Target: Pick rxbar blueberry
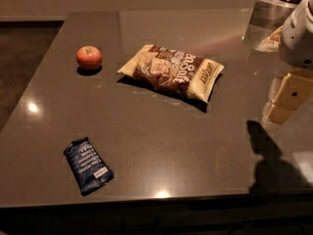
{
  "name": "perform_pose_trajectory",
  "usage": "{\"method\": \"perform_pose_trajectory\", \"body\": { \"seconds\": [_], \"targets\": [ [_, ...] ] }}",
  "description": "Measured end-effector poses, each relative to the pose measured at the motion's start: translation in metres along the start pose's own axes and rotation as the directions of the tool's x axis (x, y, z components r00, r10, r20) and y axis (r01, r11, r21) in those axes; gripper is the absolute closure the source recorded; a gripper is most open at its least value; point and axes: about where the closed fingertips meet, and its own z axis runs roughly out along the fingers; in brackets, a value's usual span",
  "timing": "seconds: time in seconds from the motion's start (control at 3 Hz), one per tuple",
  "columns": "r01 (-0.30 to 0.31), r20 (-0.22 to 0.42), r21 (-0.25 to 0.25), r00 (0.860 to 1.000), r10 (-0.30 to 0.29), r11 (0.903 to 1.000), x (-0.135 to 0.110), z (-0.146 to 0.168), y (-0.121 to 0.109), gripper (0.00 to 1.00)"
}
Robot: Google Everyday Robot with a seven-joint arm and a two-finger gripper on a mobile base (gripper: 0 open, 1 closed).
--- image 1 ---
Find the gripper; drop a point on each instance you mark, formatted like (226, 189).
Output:
(297, 38)

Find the dark blue rxbar wrapper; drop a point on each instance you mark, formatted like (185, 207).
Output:
(89, 169)

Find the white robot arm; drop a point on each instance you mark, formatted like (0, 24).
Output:
(296, 39)

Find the metal box stand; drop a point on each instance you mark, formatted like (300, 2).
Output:
(264, 28)

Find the brown cream snack bag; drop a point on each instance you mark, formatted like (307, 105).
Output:
(174, 72)

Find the red apple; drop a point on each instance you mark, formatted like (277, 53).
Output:
(89, 58)

